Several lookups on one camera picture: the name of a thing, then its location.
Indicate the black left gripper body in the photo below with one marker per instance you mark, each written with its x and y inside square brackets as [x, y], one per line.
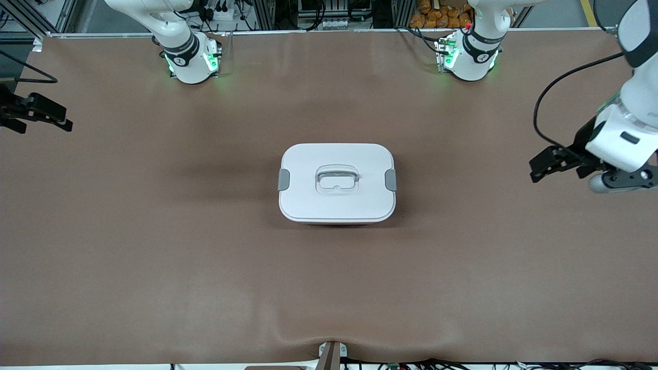
[585, 140]

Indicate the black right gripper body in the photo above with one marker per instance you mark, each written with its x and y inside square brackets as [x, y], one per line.
[10, 109]

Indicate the white box lid grey latches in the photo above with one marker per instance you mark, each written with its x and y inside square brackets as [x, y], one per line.
[308, 200]

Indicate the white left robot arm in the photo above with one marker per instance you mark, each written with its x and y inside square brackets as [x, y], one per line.
[624, 133]

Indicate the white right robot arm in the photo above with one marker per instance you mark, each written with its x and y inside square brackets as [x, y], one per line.
[180, 56]

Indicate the pink translucent plastic box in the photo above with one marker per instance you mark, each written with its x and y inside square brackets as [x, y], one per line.
[336, 224]

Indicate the orange snack bags pile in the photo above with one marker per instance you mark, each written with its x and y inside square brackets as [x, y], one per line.
[437, 15]

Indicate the white power strip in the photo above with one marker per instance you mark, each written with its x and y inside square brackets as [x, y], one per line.
[221, 14]

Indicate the white connector strip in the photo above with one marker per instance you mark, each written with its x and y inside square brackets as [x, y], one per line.
[336, 24]

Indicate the aluminium frame post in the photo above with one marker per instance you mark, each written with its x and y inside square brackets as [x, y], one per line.
[262, 13]
[401, 13]

